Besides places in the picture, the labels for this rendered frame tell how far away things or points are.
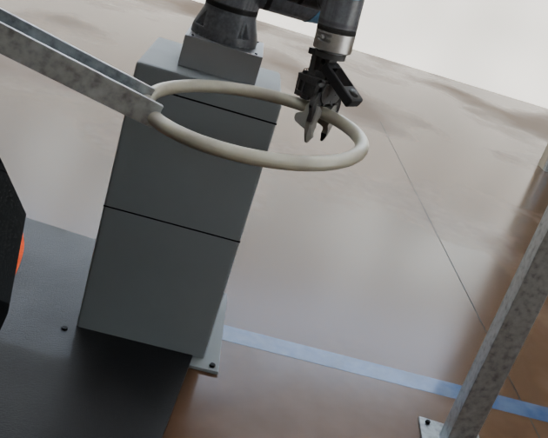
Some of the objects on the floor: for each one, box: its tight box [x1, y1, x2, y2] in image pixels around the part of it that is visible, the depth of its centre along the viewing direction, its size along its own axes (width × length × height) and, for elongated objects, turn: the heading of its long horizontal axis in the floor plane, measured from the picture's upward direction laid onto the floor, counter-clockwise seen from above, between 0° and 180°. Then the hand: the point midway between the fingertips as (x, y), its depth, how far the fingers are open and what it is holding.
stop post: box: [418, 167, 548, 438], centre depth 208 cm, size 20×20×109 cm
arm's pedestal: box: [62, 37, 282, 375], centre depth 231 cm, size 50×50×85 cm
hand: (317, 137), depth 176 cm, fingers closed on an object, 5 cm apart
